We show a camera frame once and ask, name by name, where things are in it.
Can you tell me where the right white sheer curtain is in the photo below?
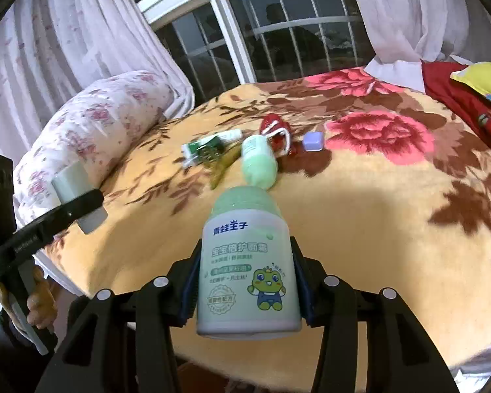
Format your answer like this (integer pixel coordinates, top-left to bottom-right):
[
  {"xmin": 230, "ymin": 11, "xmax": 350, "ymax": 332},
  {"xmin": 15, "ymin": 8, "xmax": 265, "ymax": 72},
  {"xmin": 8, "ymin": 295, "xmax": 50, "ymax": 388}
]
[{"xmin": 356, "ymin": 0, "xmax": 491, "ymax": 92}]

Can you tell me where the pale green white-cap bottle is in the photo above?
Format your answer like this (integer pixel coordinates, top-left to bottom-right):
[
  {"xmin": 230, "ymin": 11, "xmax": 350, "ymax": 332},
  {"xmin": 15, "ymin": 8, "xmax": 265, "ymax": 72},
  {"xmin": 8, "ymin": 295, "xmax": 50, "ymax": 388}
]
[{"xmin": 51, "ymin": 161, "xmax": 108, "ymax": 234}]

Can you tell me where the green pump lotion bottle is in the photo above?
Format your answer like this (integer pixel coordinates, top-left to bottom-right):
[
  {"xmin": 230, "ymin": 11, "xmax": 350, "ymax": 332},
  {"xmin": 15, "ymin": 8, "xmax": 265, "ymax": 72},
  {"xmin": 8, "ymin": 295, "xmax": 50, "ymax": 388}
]
[{"xmin": 241, "ymin": 135, "xmax": 278, "ymax": 190}]

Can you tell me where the window with metal bars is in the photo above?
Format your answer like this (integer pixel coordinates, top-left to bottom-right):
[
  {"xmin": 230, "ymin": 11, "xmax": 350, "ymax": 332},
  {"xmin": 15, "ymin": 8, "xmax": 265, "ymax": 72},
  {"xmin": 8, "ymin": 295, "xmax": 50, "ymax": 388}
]
[{"xmin": 136, "ymin": 0, "xmax": 374, "ymax": 104}]

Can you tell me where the dark green tube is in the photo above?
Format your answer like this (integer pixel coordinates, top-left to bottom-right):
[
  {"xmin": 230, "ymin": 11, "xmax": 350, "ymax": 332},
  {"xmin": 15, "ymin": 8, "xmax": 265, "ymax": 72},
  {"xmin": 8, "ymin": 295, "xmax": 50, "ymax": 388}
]
[{"xmin": 182, "ymin": 145, "xmax": 225, "ymax": 168}]

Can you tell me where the red cloth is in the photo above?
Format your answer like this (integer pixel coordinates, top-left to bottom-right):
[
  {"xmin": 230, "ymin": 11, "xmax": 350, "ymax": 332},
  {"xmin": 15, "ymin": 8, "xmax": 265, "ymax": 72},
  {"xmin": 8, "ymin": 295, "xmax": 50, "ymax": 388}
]
[{"xmin": 421, "ymin": 61, "xmax": 491, "ymax": 148}]

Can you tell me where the person's left hand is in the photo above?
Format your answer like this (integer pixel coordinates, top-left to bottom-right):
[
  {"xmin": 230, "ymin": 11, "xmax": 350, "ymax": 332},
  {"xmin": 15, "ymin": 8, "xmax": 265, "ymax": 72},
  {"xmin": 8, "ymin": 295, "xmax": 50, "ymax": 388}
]
[{"xmin": 0, "ymin": 265, "xmax": 57, "ymax": 334}]

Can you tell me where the small lavender square box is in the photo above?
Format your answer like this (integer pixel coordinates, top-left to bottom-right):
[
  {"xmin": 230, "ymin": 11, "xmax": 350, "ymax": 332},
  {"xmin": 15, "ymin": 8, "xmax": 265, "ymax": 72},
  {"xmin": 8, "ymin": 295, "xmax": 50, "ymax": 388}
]
[{"xmin": 302, "ymin": 131, "xmax": 324, "ymax": 153}]

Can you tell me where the white green toothpaste tube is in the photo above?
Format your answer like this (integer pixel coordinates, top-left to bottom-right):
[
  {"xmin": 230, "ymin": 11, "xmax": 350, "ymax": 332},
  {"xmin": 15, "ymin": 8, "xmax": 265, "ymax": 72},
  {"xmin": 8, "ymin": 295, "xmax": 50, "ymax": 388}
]
[{"xmin": 181, "ymin": 129, "xmax": 243, "ymax": 159}]

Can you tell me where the yellow floral plush blanket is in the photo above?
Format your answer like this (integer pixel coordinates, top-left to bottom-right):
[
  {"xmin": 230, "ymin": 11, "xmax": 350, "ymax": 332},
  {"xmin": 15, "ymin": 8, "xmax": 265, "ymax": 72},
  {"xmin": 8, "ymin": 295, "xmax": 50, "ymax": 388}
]
[{"xmin": 44, "ymin": 66, "xmax": 491, "ymax": 393}]

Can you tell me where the floral rolled quilt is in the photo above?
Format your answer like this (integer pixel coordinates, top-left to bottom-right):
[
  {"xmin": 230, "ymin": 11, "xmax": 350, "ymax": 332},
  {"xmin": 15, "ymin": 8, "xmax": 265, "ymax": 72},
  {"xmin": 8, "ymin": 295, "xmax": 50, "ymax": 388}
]
[{"xmin": 14, "ymin": 70, "xmax": 174, "ymax": 226}]

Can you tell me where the yellow cartoon pillow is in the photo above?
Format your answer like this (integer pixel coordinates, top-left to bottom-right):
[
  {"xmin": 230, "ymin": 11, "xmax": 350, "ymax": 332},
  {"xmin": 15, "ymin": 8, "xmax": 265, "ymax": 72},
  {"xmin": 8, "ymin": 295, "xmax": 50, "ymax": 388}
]
[{"xmin": 450, "ymin": 61, "xmax": 491, "ymax": 102}]

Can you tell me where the left white sheer curtain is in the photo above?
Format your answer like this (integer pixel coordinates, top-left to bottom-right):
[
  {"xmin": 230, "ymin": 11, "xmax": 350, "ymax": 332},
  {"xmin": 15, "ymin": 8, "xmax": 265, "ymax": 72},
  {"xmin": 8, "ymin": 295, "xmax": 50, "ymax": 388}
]
[{"xmin": 0, "ymin": 0, "xmax": 195, "ymax": 162}]

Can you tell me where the green white cream bottle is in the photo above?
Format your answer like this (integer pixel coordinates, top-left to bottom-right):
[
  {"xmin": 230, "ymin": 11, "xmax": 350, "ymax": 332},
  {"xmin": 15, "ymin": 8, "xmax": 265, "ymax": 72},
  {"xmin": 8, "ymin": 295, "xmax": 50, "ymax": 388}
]
[{"xmin": 197, "ymin": 186, "xmax": 301, "ymax": 339}]

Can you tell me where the white sheer curtain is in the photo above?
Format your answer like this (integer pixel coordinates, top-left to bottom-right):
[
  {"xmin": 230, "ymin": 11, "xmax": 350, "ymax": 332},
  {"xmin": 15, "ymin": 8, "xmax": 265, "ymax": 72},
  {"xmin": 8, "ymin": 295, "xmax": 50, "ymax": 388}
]
[
  {"xmin": 0, "ymin": 0, "xmax": 195, "ymax": 162},
  {"xmin": 356, "ymin": 0, "xmax": 491, "ymax": 92}
]

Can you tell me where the olive green hair clip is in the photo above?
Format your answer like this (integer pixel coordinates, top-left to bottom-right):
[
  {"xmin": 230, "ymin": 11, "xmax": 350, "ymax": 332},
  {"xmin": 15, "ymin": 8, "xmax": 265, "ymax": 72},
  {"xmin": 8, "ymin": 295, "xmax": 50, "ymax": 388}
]
[{"xmin": 209, "ymin": 144, "xmax": 242, "ymax": 190}]

